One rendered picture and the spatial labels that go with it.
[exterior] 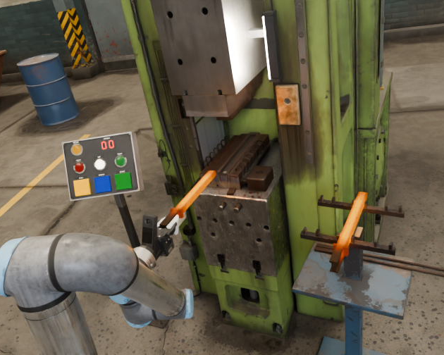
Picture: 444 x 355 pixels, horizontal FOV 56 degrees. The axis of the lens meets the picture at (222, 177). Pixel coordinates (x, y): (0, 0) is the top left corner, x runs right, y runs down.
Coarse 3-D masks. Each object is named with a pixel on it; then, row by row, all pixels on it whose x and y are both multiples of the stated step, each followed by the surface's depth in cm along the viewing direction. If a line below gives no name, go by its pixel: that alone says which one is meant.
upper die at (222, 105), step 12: (252, 84) 190; (192, 96) 172; (204, 96) 169; (216, 96) 167; (228, 96) 168; (240, 96) 179; (192, 108) 175; (204, 108) 172; (216, 108) 170; (228, 108) 169
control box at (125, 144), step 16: (64, 144) 195; (80, 144) 195; (96, 144) 194; (112, 144) 193; (128, 144) 193; (64, 160) 195; (80, 160) 195; (96, 160) 194; (112, 160) 193; (128, 160) 193; (80, 176) 195; (96, 176) 194; (112, 176) 194; (112, 192) 194
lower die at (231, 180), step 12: (252, 132) 218; (228, 144) 215; (240, 144) 208; (252, 144) 208; (264, 144) 211; (228, 156) 201; (240, 156) 197; (204, 168) 196; (216, 168) 192; (216, 180) 190; (228, 180) 187; (240, 180) 186
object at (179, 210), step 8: (208, 176) 173; (200, 184) 168; (208, 184) 171; (192, 192) 163; (200, 192) 166; (184, 200) 159; (192, 200) 160; (176, 208) 153; (184, 208) 155; (168, 216) 150; (160, 224) 146
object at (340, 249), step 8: (360, 192) 159; (360, 200) 155; (352, 208) 152; (360, 208) 151; (352, 216) 148; (352, 224) 144; (344, 232) 141; (352, 232) 142; (344, 240) 137; (336, 248) 133; (344, 248) 134; (336, 256) 130; (344, 256) 136; (336, 264) 130; (336, 272) 130
